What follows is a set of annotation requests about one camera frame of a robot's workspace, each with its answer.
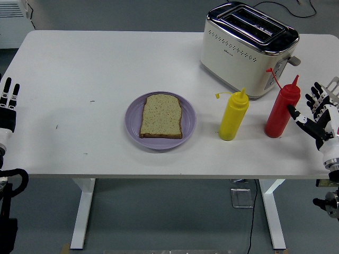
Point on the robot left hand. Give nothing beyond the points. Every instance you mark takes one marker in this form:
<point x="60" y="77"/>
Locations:
<point x="8" y="119"/>

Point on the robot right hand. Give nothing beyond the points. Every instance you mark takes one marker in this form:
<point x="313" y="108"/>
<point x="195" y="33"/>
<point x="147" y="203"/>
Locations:
<point x="327" y="127"/>

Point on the red squeeze bottle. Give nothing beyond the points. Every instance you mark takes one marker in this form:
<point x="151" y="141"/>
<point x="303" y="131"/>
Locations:
<point x="282" y="113"/>

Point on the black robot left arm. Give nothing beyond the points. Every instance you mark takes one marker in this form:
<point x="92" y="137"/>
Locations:
<point x="8" y="201"/>

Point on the slice of bread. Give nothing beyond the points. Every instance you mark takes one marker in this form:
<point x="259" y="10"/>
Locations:
<point x="161" y="116"/>

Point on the metal toast rack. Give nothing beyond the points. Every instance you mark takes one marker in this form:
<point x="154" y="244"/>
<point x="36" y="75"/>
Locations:
<point x="333" y="86"/>

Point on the yellow squeeze bottle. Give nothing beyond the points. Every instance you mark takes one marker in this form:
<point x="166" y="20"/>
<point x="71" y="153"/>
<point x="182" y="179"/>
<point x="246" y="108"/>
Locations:
<point x="234" y="116"/>

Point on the white appliance with grille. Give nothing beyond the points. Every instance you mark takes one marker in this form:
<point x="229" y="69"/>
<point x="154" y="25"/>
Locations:
<point x="13" y="23"/>

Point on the white table leg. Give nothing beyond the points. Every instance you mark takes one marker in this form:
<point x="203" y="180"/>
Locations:
<point x="83" y="211"/>
<point x="272" y="211"/>

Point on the metal floor box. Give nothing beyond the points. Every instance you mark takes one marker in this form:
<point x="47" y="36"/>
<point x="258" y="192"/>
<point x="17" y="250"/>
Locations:
<point x="241" y="198"/>

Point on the cream and chrome toaster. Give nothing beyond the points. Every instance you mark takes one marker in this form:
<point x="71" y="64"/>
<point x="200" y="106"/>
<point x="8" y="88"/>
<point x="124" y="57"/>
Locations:
<point x="238" y="50"/>

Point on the brown cardboard piece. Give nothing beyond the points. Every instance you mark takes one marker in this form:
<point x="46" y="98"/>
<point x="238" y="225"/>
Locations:
<point x="65" y="249"/>

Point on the purple plate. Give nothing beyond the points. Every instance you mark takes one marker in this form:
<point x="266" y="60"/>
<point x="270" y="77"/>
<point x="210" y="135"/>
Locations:
<point x="161" y="144"/>

